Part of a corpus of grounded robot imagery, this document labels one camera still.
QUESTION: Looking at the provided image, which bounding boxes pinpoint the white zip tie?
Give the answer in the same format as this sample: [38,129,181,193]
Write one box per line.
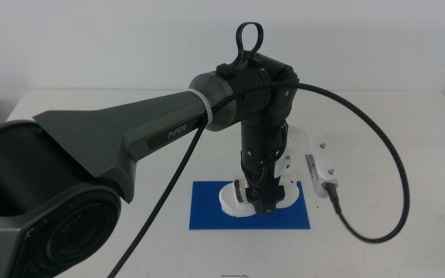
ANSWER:
[187,88,213,127]

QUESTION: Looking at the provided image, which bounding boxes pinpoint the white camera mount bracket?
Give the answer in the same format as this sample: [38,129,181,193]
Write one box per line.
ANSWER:
[274,124,327,183]

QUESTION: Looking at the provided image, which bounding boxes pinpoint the white strapped sandal shoe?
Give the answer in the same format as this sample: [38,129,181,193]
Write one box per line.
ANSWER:
[218,174,300,218]

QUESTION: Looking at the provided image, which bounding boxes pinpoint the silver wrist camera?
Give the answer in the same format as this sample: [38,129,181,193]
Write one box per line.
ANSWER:
[304,153,340,199]

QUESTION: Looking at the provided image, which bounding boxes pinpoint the black braided cable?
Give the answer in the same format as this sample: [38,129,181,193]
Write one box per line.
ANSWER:
[107,81,411,278]

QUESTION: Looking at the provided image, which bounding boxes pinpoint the black cable loop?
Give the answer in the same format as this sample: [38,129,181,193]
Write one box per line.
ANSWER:
[216,21,265,77]

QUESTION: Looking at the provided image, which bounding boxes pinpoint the blue rectangular mat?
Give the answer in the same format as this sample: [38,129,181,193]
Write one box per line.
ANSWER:
[189,180,311,231]

